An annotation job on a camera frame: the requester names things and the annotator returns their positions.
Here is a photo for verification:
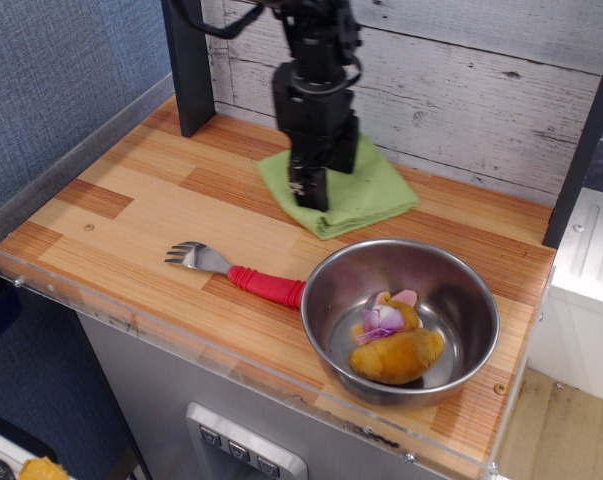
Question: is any stainless steel pot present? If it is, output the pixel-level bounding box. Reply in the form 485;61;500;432
300;239;500;409

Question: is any black and yellow object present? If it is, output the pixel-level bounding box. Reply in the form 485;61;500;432
0;418;58;478

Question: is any white appliance at right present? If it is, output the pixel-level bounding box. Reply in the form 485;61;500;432
527;188;603;399

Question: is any clear acrylic edge guard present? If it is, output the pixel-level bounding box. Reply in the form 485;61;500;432
0;80;554;479

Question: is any right black vertical post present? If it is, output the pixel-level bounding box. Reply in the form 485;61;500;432
542;74;603;249

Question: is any green napkin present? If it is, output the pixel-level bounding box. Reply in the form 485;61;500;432
258;135;420;240

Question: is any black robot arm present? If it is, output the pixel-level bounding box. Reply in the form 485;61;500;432
176;1;362;212

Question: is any left black vertical post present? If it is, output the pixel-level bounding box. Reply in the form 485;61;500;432
161;1;216;137

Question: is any fork with red handle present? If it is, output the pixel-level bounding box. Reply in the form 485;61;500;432
164;241;306;309

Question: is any silver control panel with buttons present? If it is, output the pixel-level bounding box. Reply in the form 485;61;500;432
185;402;309;479

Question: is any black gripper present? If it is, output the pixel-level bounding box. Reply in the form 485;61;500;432
272;62;359;211

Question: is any brown plush toy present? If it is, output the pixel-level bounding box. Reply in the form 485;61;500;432
349;290;445;386

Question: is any black vertical post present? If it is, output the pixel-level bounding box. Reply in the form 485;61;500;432
542;74;603;249
161;1;216;137

